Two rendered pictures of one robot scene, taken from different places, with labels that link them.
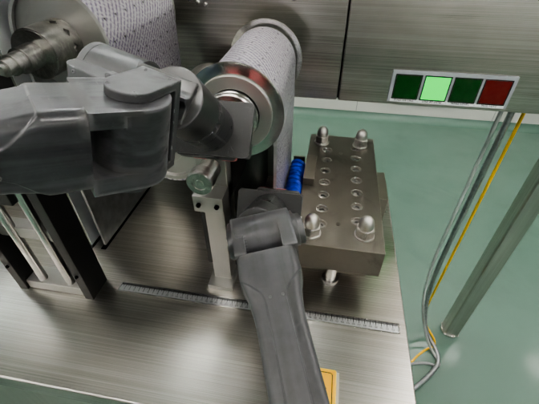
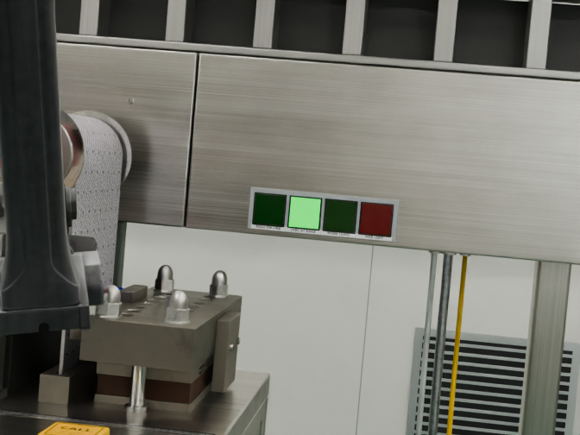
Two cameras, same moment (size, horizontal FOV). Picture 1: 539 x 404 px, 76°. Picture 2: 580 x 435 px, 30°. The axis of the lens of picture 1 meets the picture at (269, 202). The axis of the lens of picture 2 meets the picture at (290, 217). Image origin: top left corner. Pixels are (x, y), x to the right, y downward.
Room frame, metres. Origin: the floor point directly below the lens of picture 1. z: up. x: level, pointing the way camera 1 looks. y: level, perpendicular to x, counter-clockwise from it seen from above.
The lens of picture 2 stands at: (-1.08, -0.22, 1.27)
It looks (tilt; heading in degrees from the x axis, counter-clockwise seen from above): 3 degrees down; 356
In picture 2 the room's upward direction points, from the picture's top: 5 degrees clockwise
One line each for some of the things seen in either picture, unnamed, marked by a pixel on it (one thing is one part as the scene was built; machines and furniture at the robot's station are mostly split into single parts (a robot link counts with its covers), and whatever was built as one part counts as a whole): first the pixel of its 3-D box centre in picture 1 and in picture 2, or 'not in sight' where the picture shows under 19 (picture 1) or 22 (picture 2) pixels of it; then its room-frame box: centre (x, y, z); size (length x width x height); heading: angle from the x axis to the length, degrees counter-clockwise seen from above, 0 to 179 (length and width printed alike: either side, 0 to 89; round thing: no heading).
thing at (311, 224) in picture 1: (311, 224); (110, 300); (0.45, -0.08, 1.05); 0.04 x 0.04 x 0.04
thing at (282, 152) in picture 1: (284, 156); (92, 252); (0.59, -0.03, 1.11); 0.23 x 0.01 x 0.18; 170
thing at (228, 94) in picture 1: (232, 116); not in sight; (0.47, 0.05, 1.25); 0.07 x 0.02 x 0.07; 80
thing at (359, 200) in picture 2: (449, 89); (322, 214); (0.73, -0.39, 1.18); 0.25 x 0.01 x 0.07; 80
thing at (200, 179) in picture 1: (200, 179); not in sight; (0.41, 0.10, 1.18); 0.04 x 0.02 x 0.04; 80
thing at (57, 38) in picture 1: (49, 48); not in sight; (0.50, 0.30, 1.33); 0.06 x 0.06 x 0.06; 80
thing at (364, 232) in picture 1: (366, 226); (178, 306); (0.44, -0.17, 1.05); 0.04 x 0.04 x 0.04
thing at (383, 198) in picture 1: (378, 204); (227, 350); (0.61, -0.25, 0.96); 0.10 x 0.03 x 0.11; 170
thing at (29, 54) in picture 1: (18, 62); not in sight; (0.44, 0.31, 1.33); 0.06 x 0.03 x 0.03; 170
